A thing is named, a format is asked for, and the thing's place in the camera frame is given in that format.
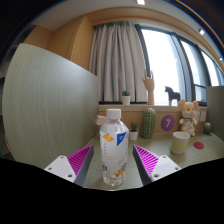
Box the beige plush mouse toy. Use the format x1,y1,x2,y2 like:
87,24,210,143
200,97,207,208
177,98,200,137

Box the grey-green desk divider panel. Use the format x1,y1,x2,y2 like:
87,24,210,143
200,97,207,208
205,85,224,143
1,43,100,169

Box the pale yellow cup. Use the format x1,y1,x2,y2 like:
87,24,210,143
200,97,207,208
170,131,191,155

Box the dark-framed window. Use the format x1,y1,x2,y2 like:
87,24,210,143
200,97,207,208
134,23,224,107

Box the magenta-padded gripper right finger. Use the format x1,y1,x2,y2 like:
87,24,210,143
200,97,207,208
132,144,182,186

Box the wooden hand sculpture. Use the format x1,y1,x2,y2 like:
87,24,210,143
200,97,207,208
141,69,156,106

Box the ceiling lights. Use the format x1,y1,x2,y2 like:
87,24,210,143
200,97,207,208
136,0,224,62

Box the flat round red coaster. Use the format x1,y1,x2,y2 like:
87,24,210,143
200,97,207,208
193,141,205,150

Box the tall green cactus ornament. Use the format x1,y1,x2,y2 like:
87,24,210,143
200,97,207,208
142,107,157,140

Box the round purple number sign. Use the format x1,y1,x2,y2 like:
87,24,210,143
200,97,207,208
160,114,176,132

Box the small plant in white pot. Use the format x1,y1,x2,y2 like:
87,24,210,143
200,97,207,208
128,122,139,141
120,89,132,106

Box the clear plastic water bottle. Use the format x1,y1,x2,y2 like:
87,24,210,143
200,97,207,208
99,108,130,187

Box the black horse figurine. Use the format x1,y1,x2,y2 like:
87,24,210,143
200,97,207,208
164,86,181,107

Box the round green cactus ornament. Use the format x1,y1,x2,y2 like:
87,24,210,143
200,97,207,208
203,121,213,135

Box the grey-white curtain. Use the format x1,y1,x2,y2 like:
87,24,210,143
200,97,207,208
88,21,149,104

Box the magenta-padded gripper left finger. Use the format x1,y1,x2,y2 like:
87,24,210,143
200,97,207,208
44,144,95,187

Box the white wall socket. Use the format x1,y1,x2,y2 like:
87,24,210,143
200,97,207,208
199,110,208,123

